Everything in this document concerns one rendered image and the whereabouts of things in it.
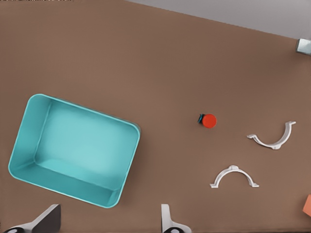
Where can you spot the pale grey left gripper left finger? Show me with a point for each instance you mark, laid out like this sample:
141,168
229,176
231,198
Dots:
46,219

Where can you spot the blue storage box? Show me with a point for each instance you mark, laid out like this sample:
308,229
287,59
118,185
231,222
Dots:
75,150

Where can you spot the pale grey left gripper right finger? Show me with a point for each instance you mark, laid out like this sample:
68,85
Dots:
167,219

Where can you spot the white curved pipe clamp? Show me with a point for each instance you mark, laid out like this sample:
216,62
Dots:
233,171
274,143

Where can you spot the red button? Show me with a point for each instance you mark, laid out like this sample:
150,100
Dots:
209,121

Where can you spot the orange block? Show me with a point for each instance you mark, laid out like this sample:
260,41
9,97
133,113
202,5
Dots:
307,206

